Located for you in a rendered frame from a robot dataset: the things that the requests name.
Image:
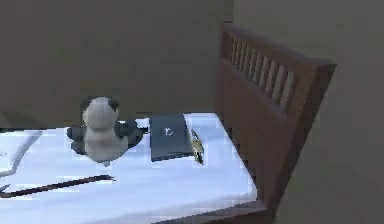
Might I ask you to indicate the brown wooden bed white sheet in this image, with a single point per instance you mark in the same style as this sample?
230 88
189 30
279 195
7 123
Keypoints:
273 110

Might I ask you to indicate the dark grey closed laptop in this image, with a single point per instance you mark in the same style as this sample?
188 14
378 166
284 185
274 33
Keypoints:
168 136

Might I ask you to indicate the black and white panda toy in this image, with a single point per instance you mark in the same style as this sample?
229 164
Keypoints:
101 133

